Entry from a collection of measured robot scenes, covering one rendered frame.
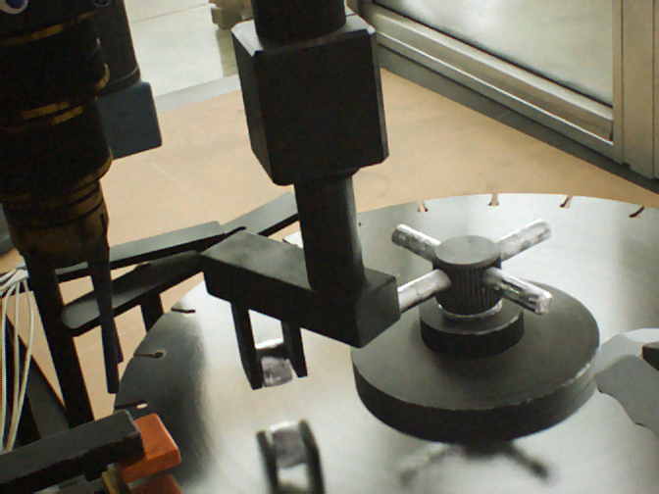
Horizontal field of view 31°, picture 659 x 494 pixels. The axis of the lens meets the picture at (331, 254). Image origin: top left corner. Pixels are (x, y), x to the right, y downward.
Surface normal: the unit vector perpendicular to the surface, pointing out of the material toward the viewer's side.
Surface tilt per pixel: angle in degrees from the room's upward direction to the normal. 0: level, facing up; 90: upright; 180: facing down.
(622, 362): 90
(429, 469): 0
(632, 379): 90
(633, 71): 90
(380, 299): 90
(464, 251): 0
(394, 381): 5
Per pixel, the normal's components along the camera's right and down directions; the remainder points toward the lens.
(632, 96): -0.90, 0.30
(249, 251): -0.12, -0.88
